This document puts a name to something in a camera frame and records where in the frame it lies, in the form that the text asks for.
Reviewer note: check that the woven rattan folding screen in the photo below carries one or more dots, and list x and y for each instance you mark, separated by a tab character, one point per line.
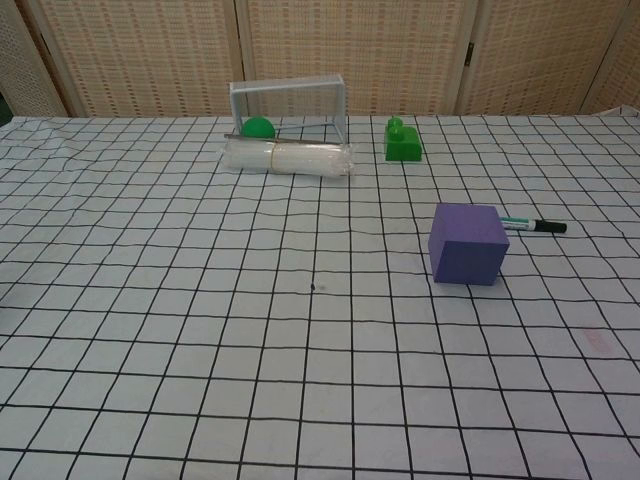
350	50

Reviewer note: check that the purple foam cube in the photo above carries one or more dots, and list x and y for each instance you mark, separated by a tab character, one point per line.
467	245

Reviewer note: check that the metal screen hinge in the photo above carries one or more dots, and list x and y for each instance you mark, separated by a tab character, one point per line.
469	53

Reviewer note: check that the white black-grid tablecloth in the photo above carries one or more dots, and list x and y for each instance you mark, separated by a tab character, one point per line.
200	325

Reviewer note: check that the green whiteboard marker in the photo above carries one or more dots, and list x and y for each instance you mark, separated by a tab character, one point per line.
530	225

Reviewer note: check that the white miniature goal frame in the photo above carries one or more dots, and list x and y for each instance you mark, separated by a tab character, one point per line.
287	89

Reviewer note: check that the green toy building block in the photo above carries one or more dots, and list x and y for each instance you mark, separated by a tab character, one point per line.
402	147

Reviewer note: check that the green ball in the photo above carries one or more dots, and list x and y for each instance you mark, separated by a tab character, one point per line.
258	128

